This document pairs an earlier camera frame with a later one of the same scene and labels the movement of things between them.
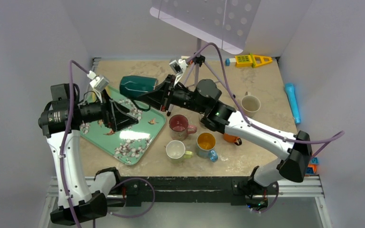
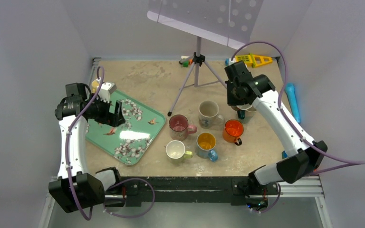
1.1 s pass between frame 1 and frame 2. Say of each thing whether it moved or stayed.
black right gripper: moved
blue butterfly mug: stayed
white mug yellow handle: stayed
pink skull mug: stayed
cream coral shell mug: stayed
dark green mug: moved
